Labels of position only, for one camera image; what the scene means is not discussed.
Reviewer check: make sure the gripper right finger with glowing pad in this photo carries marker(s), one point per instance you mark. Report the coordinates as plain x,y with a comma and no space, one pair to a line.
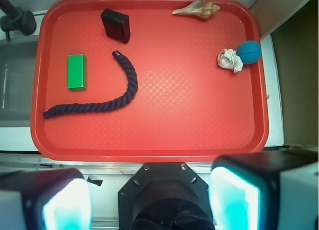
269,190

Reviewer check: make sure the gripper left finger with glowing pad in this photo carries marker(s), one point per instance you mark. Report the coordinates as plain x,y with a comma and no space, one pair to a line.
45,200

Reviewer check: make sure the crumpled white paper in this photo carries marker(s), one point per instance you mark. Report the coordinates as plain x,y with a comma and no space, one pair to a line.
228,59

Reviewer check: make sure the red plastic tray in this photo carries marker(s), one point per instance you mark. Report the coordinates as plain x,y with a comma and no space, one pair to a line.
161,97

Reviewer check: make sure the green rectangular block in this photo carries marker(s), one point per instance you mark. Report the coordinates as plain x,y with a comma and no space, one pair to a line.
76,72

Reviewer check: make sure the blue rubber ball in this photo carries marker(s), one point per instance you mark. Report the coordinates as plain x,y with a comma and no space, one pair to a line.
249,52

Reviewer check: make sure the grey side bin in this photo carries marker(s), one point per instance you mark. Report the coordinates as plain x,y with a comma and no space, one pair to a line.
17,68

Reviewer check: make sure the brown cardboard box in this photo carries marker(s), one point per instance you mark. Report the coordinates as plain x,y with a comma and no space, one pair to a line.
296,48

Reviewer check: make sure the black rectangular block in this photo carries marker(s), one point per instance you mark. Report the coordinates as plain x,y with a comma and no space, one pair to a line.
116,25

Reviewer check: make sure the beige conch seashell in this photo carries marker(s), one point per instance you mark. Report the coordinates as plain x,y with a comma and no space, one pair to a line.
198,8

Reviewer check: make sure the black octagonal mount plate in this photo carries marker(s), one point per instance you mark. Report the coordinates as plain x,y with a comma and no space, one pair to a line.
165,196

